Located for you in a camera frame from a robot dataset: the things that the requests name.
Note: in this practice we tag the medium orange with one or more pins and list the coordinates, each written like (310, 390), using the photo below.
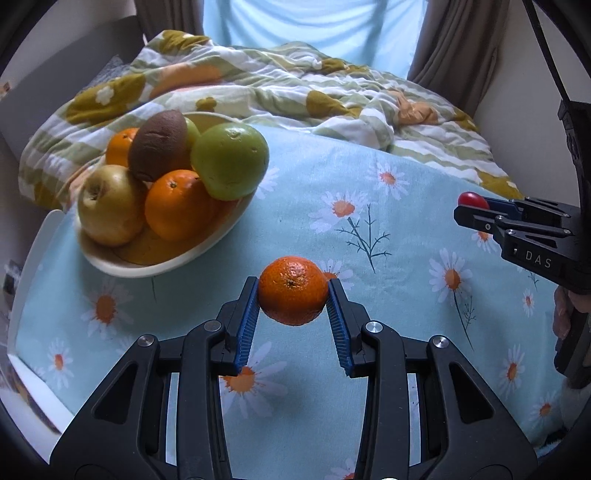
(119, 147)

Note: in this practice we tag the cream bowl with yellow print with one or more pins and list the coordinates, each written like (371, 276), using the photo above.
(184, 263)

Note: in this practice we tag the blue daisy print cloth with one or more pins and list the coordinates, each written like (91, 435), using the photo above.
(392, 286)

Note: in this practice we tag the person's right hand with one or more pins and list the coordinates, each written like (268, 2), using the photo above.
(561, 314)

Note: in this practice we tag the brown curtain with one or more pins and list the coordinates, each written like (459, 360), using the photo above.
(171, 16)
(457, 50)

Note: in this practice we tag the small green fruit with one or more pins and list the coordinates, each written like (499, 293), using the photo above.
(193, 129)

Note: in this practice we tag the yellow-green fruit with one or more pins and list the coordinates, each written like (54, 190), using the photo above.
(231, 161)

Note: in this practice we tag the grey headboard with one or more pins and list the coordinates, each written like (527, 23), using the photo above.
(46, 106)

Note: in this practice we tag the light blue window cloth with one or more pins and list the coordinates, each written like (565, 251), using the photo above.
(314, 27)

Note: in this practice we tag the grey patterned pillow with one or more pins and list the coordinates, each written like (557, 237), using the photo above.
(111, 69)

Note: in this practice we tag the yellow apple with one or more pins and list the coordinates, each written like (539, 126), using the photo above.
(111, 207)

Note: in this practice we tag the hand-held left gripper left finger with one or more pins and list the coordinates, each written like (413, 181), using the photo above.
(247, 323)

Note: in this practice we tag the small tangerine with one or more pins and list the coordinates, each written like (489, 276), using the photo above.
(291, 295)

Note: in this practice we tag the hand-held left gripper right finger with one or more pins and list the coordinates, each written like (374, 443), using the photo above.
(339, 323)

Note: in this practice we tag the large orange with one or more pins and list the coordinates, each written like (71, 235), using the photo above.
(178, 207)

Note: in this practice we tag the red cherry tomato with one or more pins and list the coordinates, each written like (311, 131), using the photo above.
(471, 200)

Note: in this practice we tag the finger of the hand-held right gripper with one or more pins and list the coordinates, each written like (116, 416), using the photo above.
(475, 217)
(501, 207)

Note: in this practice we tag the brown kiwi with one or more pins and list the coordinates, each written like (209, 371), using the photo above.
(157, 143)

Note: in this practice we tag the floral striped quilt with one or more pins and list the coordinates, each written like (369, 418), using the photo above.
(286, 92)

